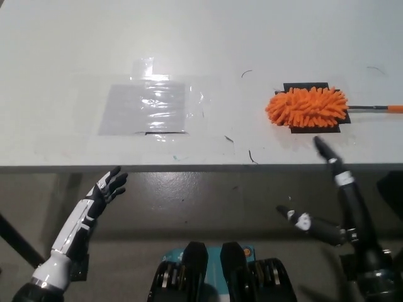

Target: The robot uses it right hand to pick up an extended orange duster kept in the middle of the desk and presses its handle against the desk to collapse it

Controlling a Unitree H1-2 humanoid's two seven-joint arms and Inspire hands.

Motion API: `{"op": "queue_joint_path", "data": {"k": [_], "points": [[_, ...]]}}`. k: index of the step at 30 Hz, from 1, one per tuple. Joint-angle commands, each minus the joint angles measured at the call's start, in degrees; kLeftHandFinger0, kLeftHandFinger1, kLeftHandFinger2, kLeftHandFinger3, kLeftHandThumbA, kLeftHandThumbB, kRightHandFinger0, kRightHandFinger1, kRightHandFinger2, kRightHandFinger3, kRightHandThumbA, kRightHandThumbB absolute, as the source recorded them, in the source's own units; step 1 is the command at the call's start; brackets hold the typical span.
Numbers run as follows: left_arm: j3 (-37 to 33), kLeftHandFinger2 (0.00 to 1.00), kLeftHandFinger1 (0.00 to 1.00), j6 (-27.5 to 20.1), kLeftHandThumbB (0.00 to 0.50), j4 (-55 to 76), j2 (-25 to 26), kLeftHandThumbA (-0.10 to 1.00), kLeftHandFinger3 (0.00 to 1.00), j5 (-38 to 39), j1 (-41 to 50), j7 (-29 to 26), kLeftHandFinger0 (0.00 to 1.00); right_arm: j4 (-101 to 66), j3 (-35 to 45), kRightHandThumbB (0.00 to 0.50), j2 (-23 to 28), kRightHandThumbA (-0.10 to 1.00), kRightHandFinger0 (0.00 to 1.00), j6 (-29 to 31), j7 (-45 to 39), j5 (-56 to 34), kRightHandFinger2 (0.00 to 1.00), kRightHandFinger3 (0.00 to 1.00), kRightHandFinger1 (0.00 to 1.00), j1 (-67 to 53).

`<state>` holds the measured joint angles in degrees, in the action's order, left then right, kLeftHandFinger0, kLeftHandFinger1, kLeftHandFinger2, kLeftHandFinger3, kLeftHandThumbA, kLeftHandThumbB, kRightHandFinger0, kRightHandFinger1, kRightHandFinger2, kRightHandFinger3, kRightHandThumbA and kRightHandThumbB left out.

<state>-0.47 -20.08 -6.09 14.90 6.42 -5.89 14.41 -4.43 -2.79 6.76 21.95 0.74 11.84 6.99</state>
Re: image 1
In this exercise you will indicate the black tape patch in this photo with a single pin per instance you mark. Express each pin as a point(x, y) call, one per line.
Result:
point(315, 130)

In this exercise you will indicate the black diagonal table strut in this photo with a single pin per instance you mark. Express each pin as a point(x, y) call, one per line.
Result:
point(19, 239)

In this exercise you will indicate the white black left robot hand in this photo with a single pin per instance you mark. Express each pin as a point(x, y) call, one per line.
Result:
point(80, 220)

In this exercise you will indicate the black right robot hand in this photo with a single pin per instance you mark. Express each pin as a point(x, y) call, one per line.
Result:
point(355, 214)

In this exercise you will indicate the orange microfibre telescopic duster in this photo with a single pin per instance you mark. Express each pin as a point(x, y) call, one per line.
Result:
point(305, 107)

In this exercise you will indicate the black teal robot torso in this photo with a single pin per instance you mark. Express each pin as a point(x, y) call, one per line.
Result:
point(195, 270)

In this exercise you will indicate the clear plastic sheet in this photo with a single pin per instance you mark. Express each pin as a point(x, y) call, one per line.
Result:
point(126, 110)

